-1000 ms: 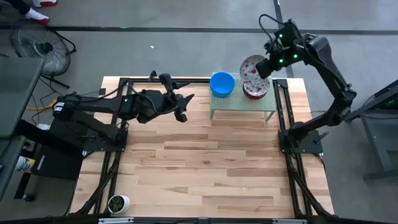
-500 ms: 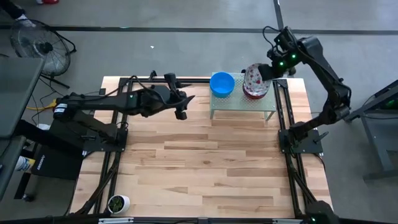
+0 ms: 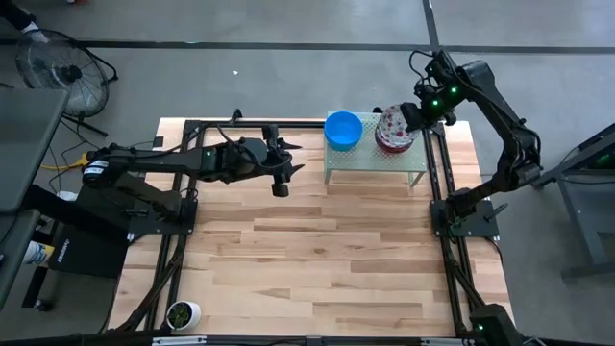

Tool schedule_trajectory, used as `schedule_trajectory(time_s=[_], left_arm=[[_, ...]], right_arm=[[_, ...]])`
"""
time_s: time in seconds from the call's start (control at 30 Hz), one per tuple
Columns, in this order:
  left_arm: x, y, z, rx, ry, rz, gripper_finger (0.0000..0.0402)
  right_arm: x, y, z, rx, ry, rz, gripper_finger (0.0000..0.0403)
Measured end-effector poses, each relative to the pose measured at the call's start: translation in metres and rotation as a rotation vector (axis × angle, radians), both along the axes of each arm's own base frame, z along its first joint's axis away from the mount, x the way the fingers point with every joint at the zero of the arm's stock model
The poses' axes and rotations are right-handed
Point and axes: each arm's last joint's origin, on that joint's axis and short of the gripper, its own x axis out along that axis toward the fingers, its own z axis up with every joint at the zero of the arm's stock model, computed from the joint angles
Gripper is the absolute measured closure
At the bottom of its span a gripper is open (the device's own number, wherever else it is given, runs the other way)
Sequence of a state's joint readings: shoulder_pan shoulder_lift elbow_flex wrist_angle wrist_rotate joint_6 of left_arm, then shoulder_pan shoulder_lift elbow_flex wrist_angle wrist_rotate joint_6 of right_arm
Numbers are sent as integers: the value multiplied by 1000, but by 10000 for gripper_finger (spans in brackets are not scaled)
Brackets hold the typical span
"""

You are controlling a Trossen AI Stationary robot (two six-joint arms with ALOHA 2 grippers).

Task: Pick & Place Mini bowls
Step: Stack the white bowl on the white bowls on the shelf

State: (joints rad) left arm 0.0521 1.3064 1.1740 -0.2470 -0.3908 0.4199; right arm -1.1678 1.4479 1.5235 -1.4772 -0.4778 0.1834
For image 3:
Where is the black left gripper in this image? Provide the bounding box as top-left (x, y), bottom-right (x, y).
top-left (238, 123), bottom-right (306, 186)

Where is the red bowl floral inside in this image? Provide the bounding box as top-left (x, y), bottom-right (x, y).
top-left (375, 104), bottom-right (420, 149)
top-left (376, 136), bottom-right (418, 155)

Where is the blue plastic bowl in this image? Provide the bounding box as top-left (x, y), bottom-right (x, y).
top-left (323, 111), bottom-right (364, 152)

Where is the green perforated metal rack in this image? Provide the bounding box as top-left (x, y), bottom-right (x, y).
top-left (324, 111), bottom-right (428, 187)

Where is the grey metal stand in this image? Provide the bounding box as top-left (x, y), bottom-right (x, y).
top-left (532, 124), bottom-right (615, 280)

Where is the white pot with plant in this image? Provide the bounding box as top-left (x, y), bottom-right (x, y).
top-left (165, 300), bottom-right (202, 332)

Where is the black control box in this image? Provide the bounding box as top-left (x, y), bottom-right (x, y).
top-left (47, 223), bottom-right (131, 280)

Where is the black device green light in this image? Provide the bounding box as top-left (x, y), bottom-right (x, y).
top-left (470, 303), bottom-right (523, 346)

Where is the black floor fan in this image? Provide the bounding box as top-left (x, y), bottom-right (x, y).
top-left (13, 28), bottom-right (119, 138)

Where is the grey desk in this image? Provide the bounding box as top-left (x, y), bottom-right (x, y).
top-left (0, 88), bottom-right (68, 309)

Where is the white bottle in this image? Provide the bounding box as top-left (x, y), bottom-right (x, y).
top-left (23, 239), bottom-right (54, 266)

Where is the person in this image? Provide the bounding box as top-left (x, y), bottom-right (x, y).
top-left (0, 0), bottom-right (49, 45)

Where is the black aluminium rig frame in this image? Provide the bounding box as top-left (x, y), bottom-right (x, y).
top-left (0, 109), bottom-right (615, 346)

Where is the silver metal bracket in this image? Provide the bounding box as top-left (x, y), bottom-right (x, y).
top-left (152, 335), bottom-right (208, 346)

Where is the yellow cable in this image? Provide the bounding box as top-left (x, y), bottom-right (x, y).
top-left (40, 153), bottom-right (90, 173)

